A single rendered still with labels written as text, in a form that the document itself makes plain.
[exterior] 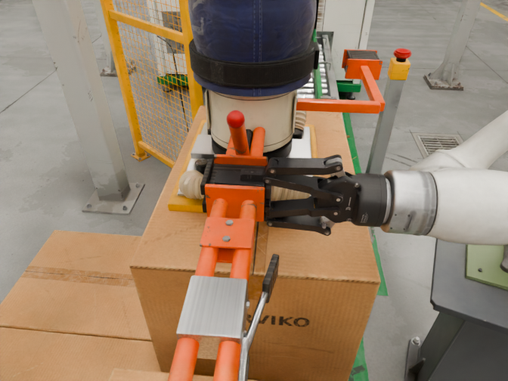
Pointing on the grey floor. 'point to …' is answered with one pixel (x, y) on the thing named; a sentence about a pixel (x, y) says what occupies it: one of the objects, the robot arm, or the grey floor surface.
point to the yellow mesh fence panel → (128, 68)
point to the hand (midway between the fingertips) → (239, 191)
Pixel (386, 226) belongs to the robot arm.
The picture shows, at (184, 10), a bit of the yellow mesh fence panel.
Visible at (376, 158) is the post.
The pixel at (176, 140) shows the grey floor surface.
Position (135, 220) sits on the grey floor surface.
